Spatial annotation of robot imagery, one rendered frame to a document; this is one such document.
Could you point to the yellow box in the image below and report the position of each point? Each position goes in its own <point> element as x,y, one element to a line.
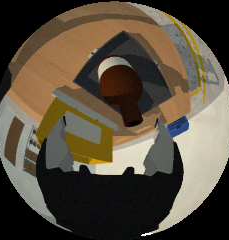
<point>85,136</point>

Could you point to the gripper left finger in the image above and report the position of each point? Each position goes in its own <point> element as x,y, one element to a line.
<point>54,157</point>

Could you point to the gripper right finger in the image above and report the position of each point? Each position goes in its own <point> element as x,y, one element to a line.
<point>163,162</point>

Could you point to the dark brown bottle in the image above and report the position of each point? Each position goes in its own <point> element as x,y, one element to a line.
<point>121,86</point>

